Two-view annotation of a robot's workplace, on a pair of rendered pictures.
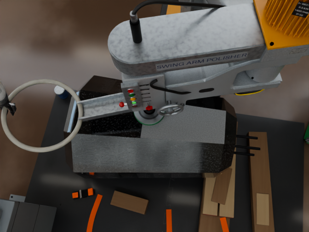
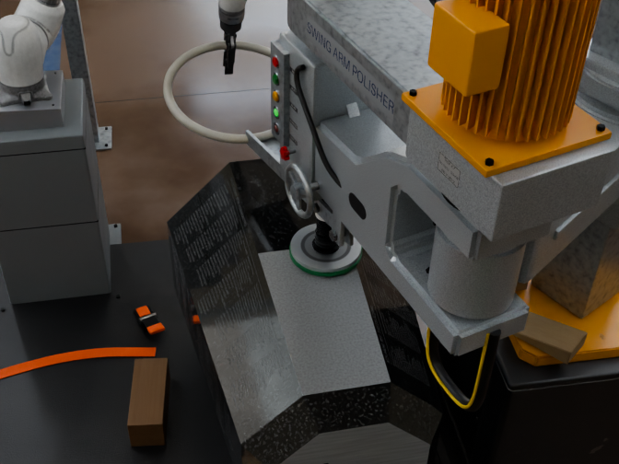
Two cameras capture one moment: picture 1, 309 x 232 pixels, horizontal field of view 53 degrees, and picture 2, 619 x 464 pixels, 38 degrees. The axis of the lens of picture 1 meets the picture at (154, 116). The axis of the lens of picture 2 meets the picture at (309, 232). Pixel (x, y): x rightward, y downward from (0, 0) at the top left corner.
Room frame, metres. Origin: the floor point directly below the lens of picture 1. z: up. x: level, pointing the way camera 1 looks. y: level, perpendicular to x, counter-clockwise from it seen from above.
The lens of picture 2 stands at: (-0.21, -1.72, 2.60)
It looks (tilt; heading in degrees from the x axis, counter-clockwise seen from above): 41 degrees down; 63
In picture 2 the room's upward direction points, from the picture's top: 1 degrees clockwise
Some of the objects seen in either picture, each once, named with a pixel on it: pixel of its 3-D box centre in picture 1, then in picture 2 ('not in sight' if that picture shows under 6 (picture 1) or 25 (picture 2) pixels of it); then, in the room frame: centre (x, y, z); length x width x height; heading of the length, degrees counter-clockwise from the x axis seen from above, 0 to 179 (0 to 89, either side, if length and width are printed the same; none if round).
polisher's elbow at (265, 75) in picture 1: (266, 59); (475, 258); (0.75, -0.63, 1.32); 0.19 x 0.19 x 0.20
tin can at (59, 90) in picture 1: (61, 91); not in sight; (1.33, 0.87, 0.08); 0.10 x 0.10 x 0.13
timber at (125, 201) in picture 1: (129, 202); (149, 400); (0.21, 0.30, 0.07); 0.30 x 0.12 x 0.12; 67
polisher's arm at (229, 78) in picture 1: (216, 72); (403, 203); (0.74, -0.36, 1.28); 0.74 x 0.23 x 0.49; 91
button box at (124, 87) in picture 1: (132, 95); (281, 94); (0.63, 0.10, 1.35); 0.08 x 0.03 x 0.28; 91
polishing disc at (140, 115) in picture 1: (149, 109); (325, 247); (0.75, 0.03, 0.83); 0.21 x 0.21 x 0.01
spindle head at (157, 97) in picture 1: (158, 76); (345, 129); (0.75, -0.05, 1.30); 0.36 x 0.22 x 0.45; 91
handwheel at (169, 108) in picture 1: (169, 104); (310, 187); (0.63, -0.09, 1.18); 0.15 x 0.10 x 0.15; 91
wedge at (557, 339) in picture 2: not in sight; (544, 330); (1.15, -0.52, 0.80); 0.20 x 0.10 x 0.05; 114
